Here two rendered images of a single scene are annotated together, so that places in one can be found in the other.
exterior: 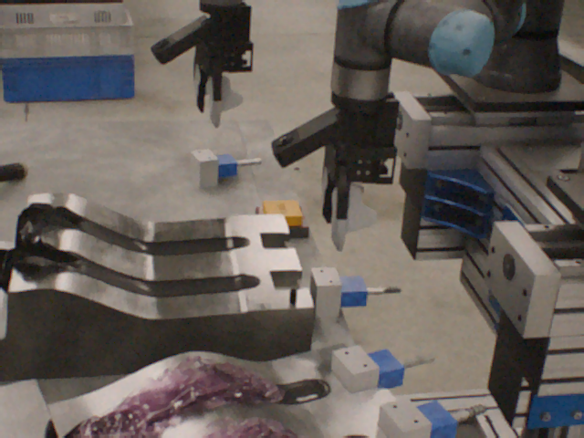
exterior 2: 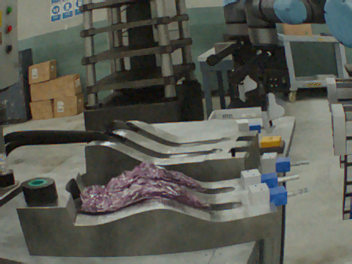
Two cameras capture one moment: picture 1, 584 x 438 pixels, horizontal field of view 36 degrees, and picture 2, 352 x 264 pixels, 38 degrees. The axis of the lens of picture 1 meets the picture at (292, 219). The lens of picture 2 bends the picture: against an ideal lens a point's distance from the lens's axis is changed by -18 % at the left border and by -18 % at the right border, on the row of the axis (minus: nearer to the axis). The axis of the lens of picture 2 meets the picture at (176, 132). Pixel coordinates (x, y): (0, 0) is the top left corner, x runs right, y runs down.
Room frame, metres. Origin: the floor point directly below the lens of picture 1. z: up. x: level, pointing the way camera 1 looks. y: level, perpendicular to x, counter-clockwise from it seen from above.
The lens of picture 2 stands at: (-0.22, -0.49, 1.22)
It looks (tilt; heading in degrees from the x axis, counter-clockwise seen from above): 12 degrees down; 27
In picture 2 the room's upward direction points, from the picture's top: 7 degrees counter-clockwise
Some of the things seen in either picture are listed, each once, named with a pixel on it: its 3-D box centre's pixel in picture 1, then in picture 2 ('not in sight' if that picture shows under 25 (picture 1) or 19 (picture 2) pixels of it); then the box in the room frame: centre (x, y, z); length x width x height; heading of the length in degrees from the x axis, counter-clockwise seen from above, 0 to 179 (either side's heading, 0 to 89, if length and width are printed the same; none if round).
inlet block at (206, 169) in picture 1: (228, 165); (257, 127); (1.55, 0.13, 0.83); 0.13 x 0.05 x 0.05; 117
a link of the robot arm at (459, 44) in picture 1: (446, 35); (288, 9); (1.08, -0.17, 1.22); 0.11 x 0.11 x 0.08; 56
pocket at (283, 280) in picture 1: (287, 291); (239, 157); (1.04, 0.00, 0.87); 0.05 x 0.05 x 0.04; 11
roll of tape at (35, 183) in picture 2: not in sight; (39, 190); (0.57, 0.22, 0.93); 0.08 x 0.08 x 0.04
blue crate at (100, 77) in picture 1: (67, 66); not in sight; (4.20, 1.12, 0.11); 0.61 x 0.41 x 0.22; 105
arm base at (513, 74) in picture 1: (519, 50); not in sight; (1.50, -0.36, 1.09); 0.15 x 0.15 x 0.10
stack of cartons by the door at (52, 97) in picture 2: not in sight; (54, 87); (6.24, 4.66, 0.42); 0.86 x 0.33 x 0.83; 105
